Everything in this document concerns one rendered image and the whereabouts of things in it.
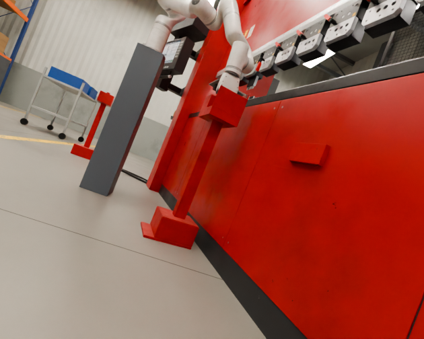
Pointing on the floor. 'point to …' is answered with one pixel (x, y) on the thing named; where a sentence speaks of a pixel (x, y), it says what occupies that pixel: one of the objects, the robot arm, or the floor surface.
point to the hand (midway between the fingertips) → (222, 104)
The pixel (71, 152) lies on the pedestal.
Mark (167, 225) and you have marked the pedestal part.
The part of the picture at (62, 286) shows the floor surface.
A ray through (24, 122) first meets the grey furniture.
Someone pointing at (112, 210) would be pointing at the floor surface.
